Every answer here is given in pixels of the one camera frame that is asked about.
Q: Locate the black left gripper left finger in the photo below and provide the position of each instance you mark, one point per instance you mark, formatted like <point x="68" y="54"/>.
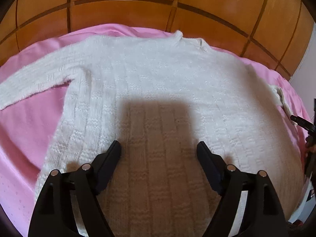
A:
<point x="53" y="212"/>

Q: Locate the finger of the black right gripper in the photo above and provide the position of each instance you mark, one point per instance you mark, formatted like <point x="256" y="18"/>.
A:
<point x="301" y="122"/>

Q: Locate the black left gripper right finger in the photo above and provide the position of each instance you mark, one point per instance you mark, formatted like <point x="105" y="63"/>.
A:
<point x="263" y="214"/>

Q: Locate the white knitted sweater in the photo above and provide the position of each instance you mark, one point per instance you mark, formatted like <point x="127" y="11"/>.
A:
<point x="159" y="97"/>

